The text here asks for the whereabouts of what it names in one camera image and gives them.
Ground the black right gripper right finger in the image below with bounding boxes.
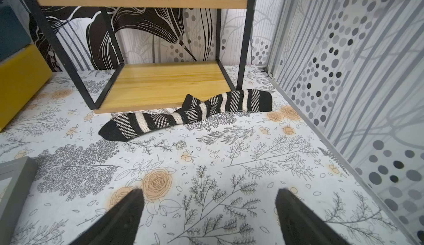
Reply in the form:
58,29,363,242
275,188,348,245

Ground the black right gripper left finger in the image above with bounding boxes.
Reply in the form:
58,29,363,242
72,189,145,245

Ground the grey square brooch box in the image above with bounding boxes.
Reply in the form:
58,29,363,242
1,157,38,245

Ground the teal yellow drawer cabinet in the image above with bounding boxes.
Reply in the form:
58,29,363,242
1,6,52,130

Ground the black white striped sock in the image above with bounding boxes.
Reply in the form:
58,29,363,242
98,89,272,142

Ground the wooden black-framed shelf rack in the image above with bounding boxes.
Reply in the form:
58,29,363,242
23,0,256,113

